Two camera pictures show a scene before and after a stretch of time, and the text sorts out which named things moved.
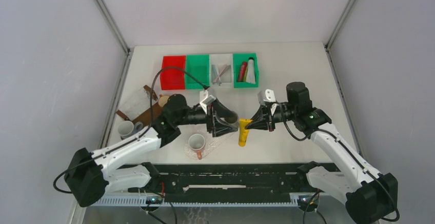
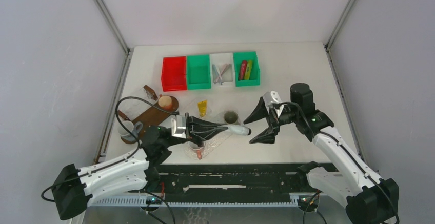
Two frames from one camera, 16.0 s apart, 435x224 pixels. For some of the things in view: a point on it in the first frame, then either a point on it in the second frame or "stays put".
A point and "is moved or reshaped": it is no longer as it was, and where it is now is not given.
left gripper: [217, 128] → [192, 123]
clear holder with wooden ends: [139, 102] stays put
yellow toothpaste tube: [243, 133] is moved or reshaped
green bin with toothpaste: [238, 58] stays put
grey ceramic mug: [232, 121] stays put
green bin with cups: [198, 66] stays put
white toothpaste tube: [250, 77] → [240, 130]
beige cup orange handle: [162, 100] stays put
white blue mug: [126, 128] stays put
